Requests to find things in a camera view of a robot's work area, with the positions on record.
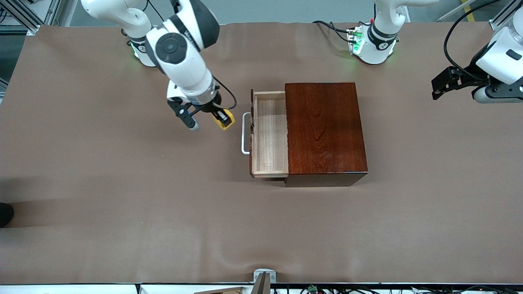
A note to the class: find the black round object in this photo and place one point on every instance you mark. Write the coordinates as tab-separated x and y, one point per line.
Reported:
5	214

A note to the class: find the brown table cover sheet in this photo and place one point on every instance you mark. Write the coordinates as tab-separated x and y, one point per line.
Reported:
204	224

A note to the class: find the brown cardboard piece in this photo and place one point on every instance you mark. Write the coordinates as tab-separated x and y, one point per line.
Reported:
222	291

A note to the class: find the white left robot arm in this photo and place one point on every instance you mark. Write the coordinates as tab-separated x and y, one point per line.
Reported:
500	57

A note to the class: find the dark brown wooden cabinet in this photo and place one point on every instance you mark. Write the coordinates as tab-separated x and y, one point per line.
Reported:
327	130

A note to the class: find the grey metal camera bracket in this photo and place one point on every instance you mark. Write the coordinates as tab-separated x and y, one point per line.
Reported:
264	281

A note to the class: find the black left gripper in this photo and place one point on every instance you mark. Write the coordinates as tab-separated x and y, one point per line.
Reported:
467	77

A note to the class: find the yellow wooden block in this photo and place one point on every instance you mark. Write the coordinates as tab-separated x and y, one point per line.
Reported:
231	118

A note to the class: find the light wood drawer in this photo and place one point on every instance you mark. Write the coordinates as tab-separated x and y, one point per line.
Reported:
269	139

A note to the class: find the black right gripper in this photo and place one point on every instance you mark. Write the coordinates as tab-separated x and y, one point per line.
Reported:
211	107

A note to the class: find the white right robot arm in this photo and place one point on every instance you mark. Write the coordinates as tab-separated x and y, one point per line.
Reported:
179	61

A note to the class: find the aluminium frame profile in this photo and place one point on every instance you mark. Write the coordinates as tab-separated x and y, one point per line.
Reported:
22	16
500	20

